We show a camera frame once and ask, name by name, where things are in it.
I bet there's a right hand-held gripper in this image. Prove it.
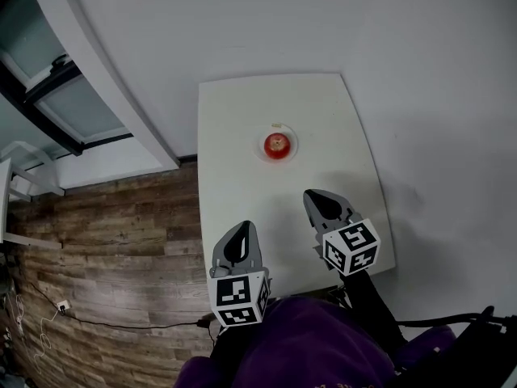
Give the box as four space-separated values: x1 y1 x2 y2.
302 188 382 277

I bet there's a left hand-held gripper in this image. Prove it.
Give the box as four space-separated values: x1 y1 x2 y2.
208 220 271 328

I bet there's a white round plate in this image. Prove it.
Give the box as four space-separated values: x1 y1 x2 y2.
254 122 300 164

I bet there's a red apple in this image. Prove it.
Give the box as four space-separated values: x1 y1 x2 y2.
263 132 291 161

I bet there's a person's left forearm black sleeve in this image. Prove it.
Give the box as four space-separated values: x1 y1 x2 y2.
209 324 259 388

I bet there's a person's right forearm black sleeve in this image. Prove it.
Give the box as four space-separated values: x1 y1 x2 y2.
342 271 407 353

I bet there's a person's purple clothing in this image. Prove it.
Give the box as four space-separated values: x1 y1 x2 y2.
173 297 457 388

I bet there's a white metal rack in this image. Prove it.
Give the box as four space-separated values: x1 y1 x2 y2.
0 140 66 245

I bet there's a black framed glass window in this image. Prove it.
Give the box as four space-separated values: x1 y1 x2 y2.
0 0 134 159

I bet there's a black floor cable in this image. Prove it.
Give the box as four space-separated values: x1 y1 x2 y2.
23 276 215 343

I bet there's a thick black cable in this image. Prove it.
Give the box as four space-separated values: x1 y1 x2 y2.
397 305 517 331

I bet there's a white thin cable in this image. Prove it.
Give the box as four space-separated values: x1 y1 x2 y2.
14 293 61 363

